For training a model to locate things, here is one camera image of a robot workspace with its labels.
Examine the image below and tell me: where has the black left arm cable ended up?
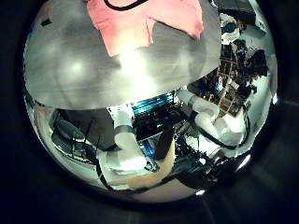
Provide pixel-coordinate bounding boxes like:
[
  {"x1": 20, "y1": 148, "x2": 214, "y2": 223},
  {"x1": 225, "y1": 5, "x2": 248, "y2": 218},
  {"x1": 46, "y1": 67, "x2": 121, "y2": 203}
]
[{"x1": 94, "y1": 160, "x2": 115, "y2": 191}]

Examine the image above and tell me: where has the pink piece of clothing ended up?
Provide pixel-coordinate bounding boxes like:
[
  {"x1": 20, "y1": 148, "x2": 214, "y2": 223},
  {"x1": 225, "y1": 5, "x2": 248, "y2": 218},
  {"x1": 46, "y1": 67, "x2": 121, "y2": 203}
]
[{"x1": 86, "y1": 0, "x2": 205, "y2": 58}]

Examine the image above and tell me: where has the black office chair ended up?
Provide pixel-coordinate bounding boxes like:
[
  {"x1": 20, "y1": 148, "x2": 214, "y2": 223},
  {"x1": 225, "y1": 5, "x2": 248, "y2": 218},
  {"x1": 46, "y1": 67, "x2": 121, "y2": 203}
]
[{"x1": 50, "y1": 109, "x2": 98, "y2": 162}]

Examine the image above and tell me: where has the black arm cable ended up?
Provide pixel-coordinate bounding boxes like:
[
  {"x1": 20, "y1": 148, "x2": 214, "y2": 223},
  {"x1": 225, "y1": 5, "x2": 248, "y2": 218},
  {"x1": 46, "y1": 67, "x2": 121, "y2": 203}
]
[
  {"x1": 189, "y1": 109, "x2": 252, "y2": 151},
  {"x1": 94, "y1": 160, "x2": 115, "y2": 191}
]

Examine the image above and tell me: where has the cluttered storage shelf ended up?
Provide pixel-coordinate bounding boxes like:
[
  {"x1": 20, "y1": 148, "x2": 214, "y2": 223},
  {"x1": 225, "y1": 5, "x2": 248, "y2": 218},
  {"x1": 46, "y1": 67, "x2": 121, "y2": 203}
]
[{"x1": 204, "y1": 40, "x2": 270, "y2": 113}]

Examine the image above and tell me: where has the black box with green light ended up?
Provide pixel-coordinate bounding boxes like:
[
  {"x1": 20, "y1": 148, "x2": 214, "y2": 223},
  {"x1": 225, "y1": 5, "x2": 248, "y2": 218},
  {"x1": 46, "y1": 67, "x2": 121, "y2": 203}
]
[{"x1": 133, "y1": 115, "x2": 167, "y2": 140}]

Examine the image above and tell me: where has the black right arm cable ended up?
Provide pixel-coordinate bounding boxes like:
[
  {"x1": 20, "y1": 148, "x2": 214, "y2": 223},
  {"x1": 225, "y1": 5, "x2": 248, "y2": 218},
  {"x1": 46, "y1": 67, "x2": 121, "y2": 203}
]
[{"x1": 189, "y1": 109, "x2": 252, "y2": 151}]

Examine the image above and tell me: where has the blue lit computer case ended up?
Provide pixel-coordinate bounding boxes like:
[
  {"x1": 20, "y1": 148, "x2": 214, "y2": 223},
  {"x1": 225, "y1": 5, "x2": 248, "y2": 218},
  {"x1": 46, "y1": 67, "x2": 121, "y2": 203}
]
[{"x1": 130, "y1": 91, "x2": 176, "y2": 116}]

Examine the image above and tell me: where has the thin black cable loop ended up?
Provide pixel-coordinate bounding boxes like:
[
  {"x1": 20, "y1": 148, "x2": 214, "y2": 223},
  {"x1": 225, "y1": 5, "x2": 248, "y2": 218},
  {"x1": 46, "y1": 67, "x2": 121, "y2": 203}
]
[{"x1": 103, "y1": 0, "x2": 148, "y2": 11}]

